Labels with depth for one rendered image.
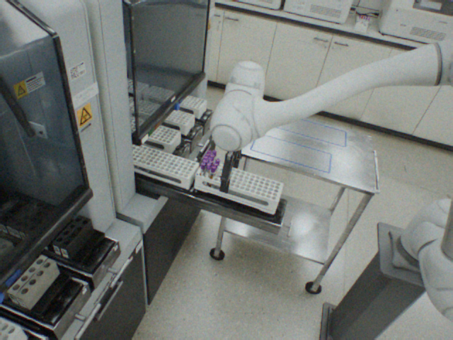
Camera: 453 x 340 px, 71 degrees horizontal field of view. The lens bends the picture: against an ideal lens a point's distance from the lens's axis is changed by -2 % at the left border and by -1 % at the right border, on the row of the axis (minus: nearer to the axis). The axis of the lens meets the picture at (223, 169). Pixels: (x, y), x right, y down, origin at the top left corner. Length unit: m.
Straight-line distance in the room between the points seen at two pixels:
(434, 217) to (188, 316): 1.20
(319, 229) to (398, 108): 1.89
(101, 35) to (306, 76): 2.68
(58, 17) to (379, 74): 0.71
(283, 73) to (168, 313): 2.46
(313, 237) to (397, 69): 1.18
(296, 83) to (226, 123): 2.68
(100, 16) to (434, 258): 1.08
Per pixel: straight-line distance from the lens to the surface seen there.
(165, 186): 1.20
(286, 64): 3.34
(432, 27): 3.29
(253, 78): 0.88
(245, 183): 1.11
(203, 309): 1.82
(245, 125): 0.74
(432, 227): 1.24
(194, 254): 1.99
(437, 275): 1.12
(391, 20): 3.23
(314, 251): 1.81
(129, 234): 1.15
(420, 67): 0.89
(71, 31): 0.78
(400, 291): 1.46
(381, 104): 3.47
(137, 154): 1.24
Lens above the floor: 1.64
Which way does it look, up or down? 40 degrees down
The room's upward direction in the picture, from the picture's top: 9 degrees clockwise
